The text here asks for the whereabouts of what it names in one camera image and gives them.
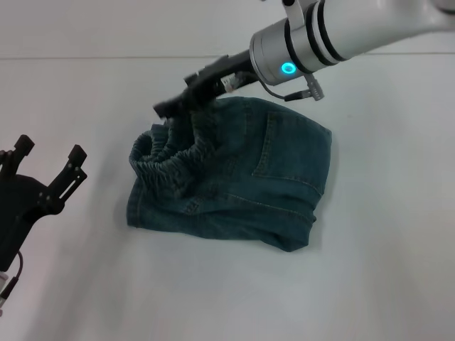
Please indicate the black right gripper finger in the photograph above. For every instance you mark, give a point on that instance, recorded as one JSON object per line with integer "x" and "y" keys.
{"x": 174, "y": 104}

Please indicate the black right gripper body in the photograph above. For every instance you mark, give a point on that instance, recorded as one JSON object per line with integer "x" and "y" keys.
{"x": 220, "y": 76}

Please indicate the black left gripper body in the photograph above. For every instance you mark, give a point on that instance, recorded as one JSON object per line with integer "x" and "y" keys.
{"x": 21, "y": 206}

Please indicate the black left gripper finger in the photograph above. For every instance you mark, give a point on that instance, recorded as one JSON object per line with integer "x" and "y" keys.
{"x": 19, "y": 152}
{"x": 73, "y": 170}

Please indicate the blue denim shorts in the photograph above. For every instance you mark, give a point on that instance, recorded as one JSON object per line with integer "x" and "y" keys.
{"x": 241, "y": 170}

